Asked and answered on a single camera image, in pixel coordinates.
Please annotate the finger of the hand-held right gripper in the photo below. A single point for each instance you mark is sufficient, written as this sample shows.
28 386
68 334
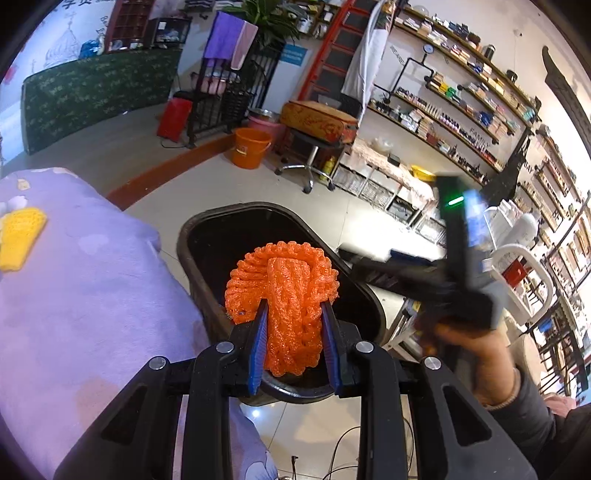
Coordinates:
397 277
415 261

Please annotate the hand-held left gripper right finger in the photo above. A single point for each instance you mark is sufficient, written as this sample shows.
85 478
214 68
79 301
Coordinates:
331 350

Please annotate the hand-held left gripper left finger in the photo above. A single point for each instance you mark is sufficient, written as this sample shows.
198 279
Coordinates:
258 350

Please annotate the orange foam fruit net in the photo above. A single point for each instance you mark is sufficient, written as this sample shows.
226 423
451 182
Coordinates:
288 295

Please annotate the black trash bin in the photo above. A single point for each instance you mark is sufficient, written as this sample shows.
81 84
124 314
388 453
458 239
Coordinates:
212 249

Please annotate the yellow foam fruit net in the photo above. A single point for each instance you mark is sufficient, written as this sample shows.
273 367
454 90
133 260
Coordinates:
21 235

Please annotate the person's right forearm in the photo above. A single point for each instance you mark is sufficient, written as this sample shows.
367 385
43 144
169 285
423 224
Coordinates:
540 438

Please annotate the person's right hand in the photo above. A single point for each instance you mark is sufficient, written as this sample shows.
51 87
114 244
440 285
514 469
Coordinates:
485 360

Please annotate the white metal rack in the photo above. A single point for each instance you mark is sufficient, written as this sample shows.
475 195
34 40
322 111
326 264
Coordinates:
521 277

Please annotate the white bottle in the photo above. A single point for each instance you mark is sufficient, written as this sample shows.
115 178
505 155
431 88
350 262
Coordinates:
519 235

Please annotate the lace covered bench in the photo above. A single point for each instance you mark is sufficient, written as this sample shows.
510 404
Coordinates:
383 180

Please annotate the yellow bag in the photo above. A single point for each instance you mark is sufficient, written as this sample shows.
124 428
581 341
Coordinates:
422 172

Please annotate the yellow bottle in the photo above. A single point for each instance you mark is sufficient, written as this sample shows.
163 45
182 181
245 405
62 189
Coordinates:
328 166

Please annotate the black swivel stool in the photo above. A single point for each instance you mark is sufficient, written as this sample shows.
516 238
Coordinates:
309 161

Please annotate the orange bucket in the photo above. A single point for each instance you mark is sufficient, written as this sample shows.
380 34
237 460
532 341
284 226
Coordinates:
251 150

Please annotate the pink basin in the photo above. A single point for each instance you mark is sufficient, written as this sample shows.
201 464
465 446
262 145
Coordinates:
272 127

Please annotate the white hanging coat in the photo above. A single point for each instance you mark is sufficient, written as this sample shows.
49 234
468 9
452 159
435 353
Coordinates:
367 60

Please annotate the red ladder shelf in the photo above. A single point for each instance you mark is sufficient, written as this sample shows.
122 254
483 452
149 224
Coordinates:
337 50

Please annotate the black metal rack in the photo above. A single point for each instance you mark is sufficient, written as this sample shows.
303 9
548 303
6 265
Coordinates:
235 101

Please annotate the red bag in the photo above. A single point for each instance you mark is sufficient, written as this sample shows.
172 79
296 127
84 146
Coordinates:
174 117

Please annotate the pink towel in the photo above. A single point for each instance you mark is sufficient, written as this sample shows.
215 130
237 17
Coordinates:
245 46

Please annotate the potted green plant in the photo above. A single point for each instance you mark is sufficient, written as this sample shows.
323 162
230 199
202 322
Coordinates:
272 18

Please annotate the purple towel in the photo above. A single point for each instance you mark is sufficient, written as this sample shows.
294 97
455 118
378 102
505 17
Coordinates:
224 34

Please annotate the green patterned counter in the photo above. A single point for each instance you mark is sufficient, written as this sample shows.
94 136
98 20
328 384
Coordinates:
101 97

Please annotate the black display box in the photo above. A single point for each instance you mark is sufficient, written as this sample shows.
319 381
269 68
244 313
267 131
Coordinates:
170 32

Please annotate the blue white bag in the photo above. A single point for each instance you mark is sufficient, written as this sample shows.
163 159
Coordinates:
91 48

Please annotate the red telephone booth cabinet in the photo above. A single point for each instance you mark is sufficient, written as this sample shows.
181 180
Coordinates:
129 23

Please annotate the wall shelves with products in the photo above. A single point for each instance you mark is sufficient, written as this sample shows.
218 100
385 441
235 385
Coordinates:
461 97

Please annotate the large wall poster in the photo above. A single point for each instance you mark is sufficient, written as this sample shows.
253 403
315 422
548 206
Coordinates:
51 32

